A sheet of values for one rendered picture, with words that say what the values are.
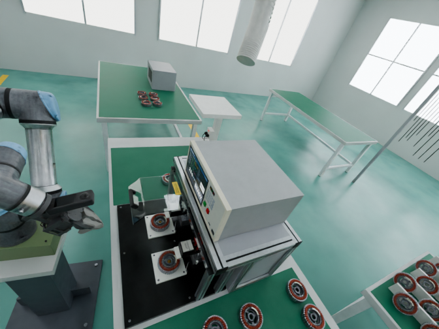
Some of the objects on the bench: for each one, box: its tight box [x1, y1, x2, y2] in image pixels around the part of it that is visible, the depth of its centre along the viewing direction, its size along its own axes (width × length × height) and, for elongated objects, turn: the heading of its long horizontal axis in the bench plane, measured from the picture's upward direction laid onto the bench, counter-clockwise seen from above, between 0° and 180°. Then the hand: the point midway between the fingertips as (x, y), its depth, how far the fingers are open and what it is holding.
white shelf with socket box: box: [189, 94, 242, 141], centre depth 186 cm, size 35×37×46 cm
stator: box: [238, 302, 263, 329], centre depth 95 cm, size 11×11×4 cm
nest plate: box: [152, 248, 187, 285], centre depth 104 cm, size 15×15×1 cm
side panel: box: [228, 247, 297, 293], centre depth 100 cm, size 28×3×32 cm, turn 96°
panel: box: [225, 265, 246, 290], centre depth 115 cm, size 1×66×30 cm, turn 6°
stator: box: [157, 250, 180, 275], centre depth 102 cm, size 11×11×4 cm
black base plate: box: [117, 204, 227, 329], centre depth 113 cm, size 47×64×2 cm
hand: (101, 223), depth 70 cm, fingers closed
